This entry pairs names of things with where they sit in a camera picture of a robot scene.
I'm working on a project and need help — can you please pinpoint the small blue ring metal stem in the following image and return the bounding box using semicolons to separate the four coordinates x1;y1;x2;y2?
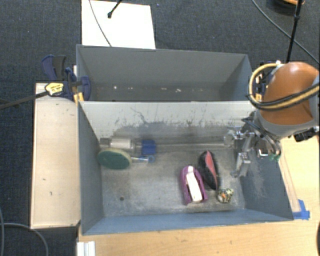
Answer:
130;154;156;165

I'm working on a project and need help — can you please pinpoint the green round sponge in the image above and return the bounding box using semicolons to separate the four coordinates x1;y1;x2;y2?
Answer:
96;147;133;171

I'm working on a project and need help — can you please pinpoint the grey metal bin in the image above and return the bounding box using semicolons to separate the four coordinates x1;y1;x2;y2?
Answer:
75;44;295;236

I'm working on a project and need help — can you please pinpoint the black and red brush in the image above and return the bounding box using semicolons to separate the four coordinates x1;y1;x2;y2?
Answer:
197;149;221;191

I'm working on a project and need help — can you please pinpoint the clear cylinder with blue block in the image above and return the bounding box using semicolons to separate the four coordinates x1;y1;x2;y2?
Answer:
99;137;157;156

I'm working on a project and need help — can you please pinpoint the black cylinder on white bracket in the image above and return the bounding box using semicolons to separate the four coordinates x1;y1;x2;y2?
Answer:
292;126;320;143

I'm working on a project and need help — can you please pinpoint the pale wood flat board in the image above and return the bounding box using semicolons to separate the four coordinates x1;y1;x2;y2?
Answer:
29;83;82;230

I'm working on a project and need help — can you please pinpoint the small speckled ball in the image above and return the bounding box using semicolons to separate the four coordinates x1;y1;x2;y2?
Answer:
216;187;235;204

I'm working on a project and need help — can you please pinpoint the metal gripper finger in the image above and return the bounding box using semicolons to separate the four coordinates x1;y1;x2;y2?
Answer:
223;126;247;149
229;152;252;178

